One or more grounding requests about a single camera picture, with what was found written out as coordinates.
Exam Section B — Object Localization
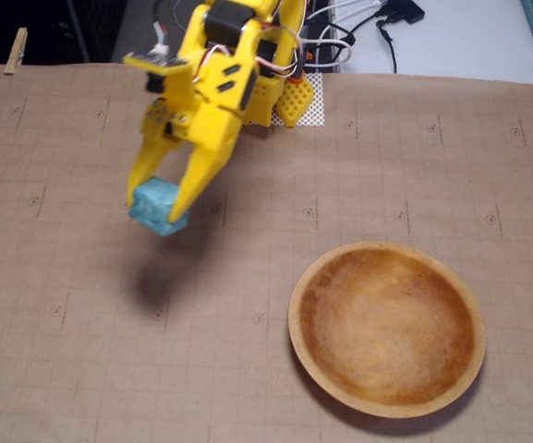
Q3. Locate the wooden clothespin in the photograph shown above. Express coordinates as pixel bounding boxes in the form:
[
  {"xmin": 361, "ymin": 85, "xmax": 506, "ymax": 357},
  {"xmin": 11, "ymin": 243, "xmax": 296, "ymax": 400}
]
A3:
[{"xmin": 3, "ymin": 27, "xmax": 30, "ymax": 75}]

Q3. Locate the grey metal bar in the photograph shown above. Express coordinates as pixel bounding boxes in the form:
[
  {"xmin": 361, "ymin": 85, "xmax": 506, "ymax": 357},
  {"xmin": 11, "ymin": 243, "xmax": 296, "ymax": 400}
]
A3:
[{"xmin": 65, "ymin": 0, "xmax": 91, "ymax": 64}]

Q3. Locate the gridded wrapping paper sheet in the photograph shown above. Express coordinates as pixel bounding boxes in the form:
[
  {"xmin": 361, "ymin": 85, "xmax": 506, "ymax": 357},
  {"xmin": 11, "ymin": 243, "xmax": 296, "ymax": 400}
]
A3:
[{"xmin": 0, "ymin": 62, "xmax": 533, "ymax": 443}]

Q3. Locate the round wooden bowl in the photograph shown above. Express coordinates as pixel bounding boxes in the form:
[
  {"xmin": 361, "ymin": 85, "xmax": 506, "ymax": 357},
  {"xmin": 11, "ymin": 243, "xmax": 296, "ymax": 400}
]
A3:
[{"xmin": 287, "ymin": 239, "xmax": 487, "ymax": 420}]

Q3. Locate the yellow waffle-pattern clamp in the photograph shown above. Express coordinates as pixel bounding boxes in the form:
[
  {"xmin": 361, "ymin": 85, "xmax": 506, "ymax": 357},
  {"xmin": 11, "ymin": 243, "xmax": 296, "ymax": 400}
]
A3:
[{"xmin": 275, "ymin": 76, "xmax": 317, "ymax": 128}]

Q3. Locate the black looped cable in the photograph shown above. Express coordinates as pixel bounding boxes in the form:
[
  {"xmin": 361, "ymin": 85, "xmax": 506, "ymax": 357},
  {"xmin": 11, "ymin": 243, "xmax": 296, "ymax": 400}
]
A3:
[{"xmin": 309, "ymin": 18, "xmax": 357, "ymax": 47}]

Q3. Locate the white perforated mat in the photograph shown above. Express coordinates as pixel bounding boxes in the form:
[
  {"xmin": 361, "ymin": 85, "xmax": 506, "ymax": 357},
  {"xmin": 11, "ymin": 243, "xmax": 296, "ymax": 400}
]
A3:
[{"xmin": 242, "ymin": 72, "xmax": 326, "ymax": 128}]

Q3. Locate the blue foam block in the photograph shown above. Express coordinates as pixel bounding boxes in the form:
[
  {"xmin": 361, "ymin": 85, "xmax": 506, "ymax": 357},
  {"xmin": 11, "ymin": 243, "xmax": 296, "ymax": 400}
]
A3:
[{"xmin": 127, "ymin": 175, "xmax": 191, "ymax": 237}]

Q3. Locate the white cable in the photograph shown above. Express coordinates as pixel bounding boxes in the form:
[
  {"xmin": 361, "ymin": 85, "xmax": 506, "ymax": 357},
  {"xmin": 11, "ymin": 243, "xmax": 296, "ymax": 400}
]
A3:
[{"xmin": 300, "ymin": 0, "xmax": 387, "ymax": 71}]

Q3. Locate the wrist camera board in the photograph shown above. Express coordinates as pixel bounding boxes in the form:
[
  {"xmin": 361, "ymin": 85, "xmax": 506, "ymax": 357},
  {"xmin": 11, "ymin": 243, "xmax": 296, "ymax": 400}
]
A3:
[{"xmin": 122, "ymin": 45, "xmax": 193, "ymax": 93}]

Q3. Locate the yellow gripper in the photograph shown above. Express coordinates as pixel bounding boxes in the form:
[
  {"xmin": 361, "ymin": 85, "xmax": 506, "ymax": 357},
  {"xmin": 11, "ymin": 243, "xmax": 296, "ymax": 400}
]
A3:
[{"xmin": 126, "ymin": 26, "xmax": 263, "ymax": 222}]

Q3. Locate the black power adapter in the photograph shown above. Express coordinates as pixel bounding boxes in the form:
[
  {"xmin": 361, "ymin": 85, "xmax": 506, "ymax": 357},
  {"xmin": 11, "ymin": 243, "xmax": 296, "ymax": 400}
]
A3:
[{"xmin": 376, "ymin": 0, "xmax": 427, "ymax": 27}]

